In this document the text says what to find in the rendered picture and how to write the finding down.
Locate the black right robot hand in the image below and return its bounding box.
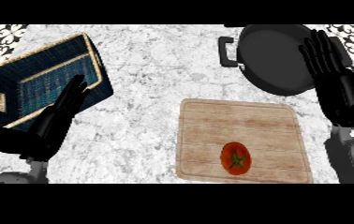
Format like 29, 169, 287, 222
298, 29, 354, 128

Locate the red tomato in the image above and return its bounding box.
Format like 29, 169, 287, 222
219, 142, 253, 176

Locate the dark blue wicker basket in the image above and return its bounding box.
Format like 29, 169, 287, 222
0, 32, 115, 132

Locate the dark grey pot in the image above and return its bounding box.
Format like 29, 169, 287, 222
216, 24, 354, 97

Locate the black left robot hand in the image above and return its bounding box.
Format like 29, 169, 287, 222
0, 74, 93, 163

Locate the wooden cutting board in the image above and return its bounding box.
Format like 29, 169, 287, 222
175, 97, 315, 185

